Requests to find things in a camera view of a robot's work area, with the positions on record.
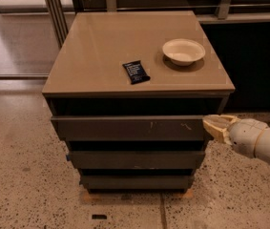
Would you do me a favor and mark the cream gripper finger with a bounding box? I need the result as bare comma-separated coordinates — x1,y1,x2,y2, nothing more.
202,115,218,139

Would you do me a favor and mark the grey top drawer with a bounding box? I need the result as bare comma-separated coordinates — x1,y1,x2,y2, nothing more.
51,115,212,141

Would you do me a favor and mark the grey drawer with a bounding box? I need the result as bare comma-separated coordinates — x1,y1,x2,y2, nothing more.
80,176,194,190
51,115,212,141
68,151,205,170

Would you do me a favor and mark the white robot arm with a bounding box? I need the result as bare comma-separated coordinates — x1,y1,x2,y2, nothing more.
202,114,270,165

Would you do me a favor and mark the grey drawer cabinet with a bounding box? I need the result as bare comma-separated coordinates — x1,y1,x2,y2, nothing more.
41,10,236,195

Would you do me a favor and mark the grey bottom drawer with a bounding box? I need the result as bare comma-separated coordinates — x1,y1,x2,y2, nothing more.
80,176,194,190

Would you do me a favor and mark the grey middle drawer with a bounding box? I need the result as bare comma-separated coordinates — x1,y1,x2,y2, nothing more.
68,151,205,170

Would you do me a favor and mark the white paper bowl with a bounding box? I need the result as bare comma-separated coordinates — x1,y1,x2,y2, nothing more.
162,39,205,66

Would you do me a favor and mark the dark blue snack bar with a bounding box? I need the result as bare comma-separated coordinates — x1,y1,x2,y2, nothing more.
123,60,151,85

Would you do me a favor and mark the metal railing frame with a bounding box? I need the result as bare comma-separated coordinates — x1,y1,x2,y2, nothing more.
38,0,270,50

